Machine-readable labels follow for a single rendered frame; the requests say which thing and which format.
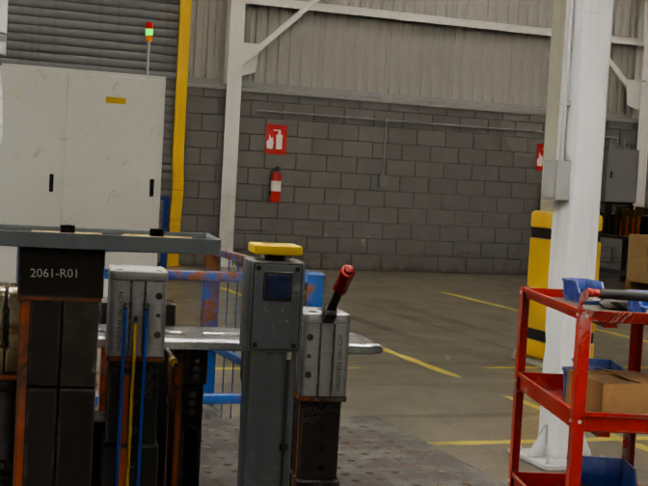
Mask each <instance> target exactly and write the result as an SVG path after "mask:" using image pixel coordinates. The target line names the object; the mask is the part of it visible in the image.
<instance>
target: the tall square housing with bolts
mask: <svg viewBox="0 0 648 486"><path fill-rule="evenodd" d="M108 275H109V276H108V297H107V317H106V339H105V348H104V351H105V357H106V361H107V362H108V381H107V402H106V422H105V432H106V434H102V436H101V457H100V478H99V486H157V468H158V448H159V446H158V443H157V440H156V422H157V401H158V382H159V363H164V361H165V358H164V342H165V323H166V303H167V283H168V275H169V274H168V272H167V271H166V269H165V268H164V267H162V266H147V265H123V264H111V265H109V266H108Z"/></svg>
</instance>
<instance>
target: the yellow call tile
mask: <svg viewBox="0 0 648 486"><path fill-rule="evenodd" d="M248 250H249V251H250V252H252V253H254V254H256V255H264V259H265V260H278V261H283V260H284V257H285V256H298V257H300V256H301V255H302V254H303V248H302V247H301V246H298V245H295V244H289V243H267V242H249V246H248Z"/></svg>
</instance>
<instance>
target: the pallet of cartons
mask: <svg viewBox="0 0 648 486"><path fill-rule="evenodd" d="M625 289H632V290H648V234H629V248H628V262H627V276H626V280H625Z"/></svg>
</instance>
